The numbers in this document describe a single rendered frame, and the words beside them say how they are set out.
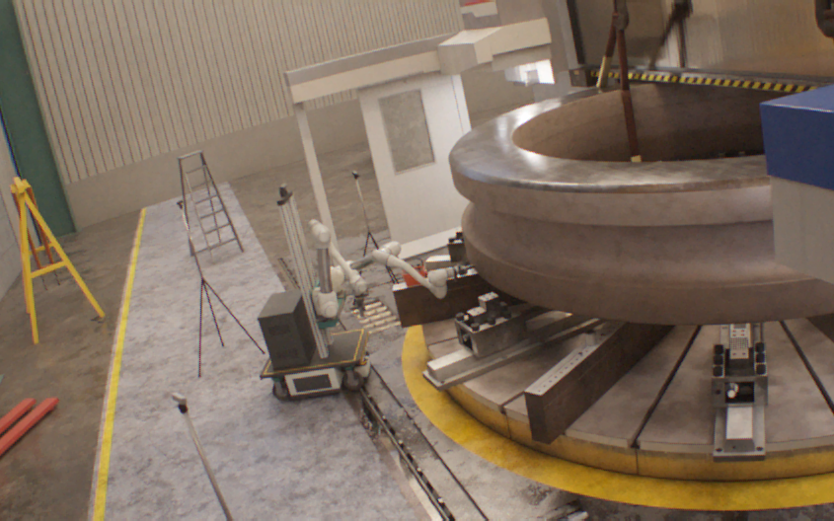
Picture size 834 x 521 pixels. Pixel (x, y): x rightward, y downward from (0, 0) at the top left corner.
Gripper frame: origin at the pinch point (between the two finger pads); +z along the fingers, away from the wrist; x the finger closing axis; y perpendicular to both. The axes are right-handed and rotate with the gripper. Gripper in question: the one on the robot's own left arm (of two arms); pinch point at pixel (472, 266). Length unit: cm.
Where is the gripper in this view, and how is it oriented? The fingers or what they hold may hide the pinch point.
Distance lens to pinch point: 622.0
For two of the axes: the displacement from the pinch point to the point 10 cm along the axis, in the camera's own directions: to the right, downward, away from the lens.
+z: 9.5, -2.6, 1.6
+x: -2.3, -2.8, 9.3
